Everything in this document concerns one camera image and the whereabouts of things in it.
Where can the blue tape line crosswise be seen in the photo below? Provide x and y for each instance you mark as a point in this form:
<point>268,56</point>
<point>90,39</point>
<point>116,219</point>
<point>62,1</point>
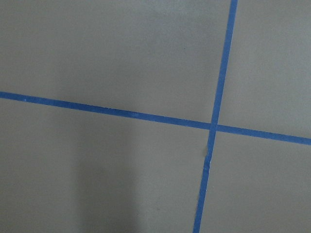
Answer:
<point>157,118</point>

